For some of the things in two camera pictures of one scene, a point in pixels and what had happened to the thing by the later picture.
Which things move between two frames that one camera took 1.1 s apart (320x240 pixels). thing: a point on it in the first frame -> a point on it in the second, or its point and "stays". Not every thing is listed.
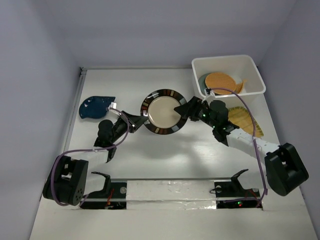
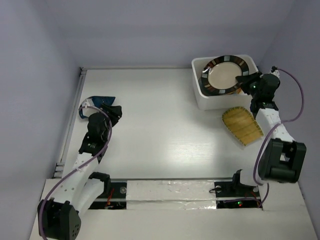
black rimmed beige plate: x=158 y=108 -> x=219 y=76
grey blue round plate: x=201 y=81 stays
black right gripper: x=191 y=108 -> x=244 y=80
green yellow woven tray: x=242 y=118 stays
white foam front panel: x=169 y=195 stays
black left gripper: x=135 y=121 -> x=114 y=112
